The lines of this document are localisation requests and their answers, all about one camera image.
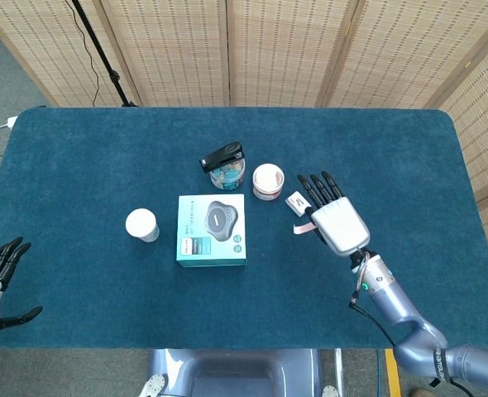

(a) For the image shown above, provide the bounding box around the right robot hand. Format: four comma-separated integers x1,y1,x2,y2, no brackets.
296,170,371,258

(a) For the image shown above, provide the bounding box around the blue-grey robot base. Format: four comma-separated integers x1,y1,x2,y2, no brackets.
138,348,344,397

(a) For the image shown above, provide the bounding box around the small white staple box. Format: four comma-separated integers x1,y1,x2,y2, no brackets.
285,191,311,217

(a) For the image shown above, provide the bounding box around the teal speaker product box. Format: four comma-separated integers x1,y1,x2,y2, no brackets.
175,194,247,268

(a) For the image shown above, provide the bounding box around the clear rubber band jar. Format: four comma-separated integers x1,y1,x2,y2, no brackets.
251,163,286,202

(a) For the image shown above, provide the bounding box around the clear round clip container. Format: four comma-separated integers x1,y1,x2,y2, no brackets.
208,159,248,192

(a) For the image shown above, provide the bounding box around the black stapler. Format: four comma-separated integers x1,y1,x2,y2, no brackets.
199,141,245,174

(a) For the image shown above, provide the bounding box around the yellow floor tape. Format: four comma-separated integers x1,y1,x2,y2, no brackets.
384,349,403,397

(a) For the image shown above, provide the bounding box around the white printed paper cup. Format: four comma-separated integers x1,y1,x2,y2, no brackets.
124,208,160,243

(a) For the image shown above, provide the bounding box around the blue table cloth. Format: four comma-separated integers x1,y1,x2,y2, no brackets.
0,107,488,351

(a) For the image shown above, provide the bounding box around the bamboo folding screen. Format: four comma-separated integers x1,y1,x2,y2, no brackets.
0,0,488,257

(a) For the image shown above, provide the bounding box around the black tripod stand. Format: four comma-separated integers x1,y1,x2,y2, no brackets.
70,0,140,108

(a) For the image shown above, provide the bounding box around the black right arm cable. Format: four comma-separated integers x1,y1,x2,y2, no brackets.
348,254,476,397

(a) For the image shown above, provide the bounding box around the thin black hanging cable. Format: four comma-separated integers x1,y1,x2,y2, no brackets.
64,0,101,108

